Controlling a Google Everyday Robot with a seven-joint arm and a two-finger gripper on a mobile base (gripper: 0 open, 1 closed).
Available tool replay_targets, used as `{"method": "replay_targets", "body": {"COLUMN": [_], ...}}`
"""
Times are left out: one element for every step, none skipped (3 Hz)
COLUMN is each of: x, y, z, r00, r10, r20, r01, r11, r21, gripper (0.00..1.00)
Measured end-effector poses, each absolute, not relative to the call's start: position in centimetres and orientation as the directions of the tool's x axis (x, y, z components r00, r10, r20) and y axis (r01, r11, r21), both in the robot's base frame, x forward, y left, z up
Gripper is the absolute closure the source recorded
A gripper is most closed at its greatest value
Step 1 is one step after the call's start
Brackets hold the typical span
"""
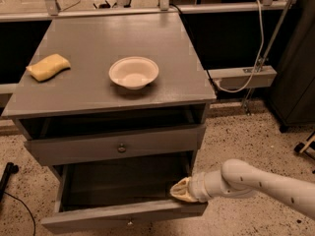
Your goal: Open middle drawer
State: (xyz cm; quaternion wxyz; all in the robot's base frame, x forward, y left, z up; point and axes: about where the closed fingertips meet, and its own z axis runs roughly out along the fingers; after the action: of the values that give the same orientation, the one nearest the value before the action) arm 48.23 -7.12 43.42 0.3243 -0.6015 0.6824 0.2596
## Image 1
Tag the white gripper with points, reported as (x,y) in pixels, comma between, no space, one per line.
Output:
(194,188)

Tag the grey drawer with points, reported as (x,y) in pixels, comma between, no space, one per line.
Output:
(104,146)
(121,192)

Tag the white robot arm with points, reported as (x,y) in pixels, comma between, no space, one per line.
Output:
(238,179)

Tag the grey wooden drawer cabinet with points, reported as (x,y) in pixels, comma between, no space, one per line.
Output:
(84,101)

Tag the grey top drawer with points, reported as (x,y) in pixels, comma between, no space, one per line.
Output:
(104,146)

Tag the black caster wheel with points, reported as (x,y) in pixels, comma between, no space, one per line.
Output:
(302,148)

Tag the white paper bowl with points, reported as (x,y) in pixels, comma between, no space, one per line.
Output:
(133,72)

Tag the dark cabinet at right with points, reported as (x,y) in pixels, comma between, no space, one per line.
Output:
(292,95)

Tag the black stand foot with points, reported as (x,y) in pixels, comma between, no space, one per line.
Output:
(10,169)

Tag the yellow sponge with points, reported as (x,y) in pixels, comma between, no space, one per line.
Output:
(48,67)

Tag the grey metal rail frame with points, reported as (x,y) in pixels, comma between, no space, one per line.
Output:
(40,10)

